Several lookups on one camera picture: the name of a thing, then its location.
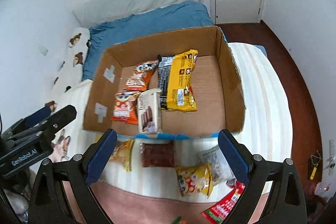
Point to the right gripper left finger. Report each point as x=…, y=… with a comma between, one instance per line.
x=49, y=202

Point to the wall socket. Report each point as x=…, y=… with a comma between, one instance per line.
x=331, y=160

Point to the yellow tag with string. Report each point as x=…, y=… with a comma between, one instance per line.
x=314, y=160

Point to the yellow biscuit snack bag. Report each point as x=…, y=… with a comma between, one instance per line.
x=122, y=154

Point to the large yellow snack packet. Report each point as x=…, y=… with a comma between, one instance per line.
x=180, y=95

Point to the white printed snack bag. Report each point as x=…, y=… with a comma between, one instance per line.
x=220, y=170

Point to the small yellow cartoon bag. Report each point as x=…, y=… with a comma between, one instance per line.
x=195, y=179

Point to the green candy ball bag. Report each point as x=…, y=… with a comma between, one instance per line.
x=179, y=220

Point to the blue bed sheet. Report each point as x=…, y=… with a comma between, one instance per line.
x=187, y=14

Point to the open cardboard box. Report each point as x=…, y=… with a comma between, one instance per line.
x=118, y=62

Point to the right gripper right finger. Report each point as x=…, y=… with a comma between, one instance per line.
x=286, y=201

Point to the dark red jerky packet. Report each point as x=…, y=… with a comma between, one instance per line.
x=157, y=155

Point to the red crown snack packet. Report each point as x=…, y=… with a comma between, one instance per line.
x=219, y=211

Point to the orange cartoon snack bag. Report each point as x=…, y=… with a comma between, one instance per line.
x=125, y=107

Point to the white bear print pillow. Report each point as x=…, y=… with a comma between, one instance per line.
x=69, y=76

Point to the orange panda snack bag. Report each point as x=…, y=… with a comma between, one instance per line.
x=140, y=79

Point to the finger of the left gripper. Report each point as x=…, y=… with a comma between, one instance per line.
x=30, y=121
x=49, y=126

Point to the white chocolate wafer packet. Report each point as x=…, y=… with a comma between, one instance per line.
x=149, y=111

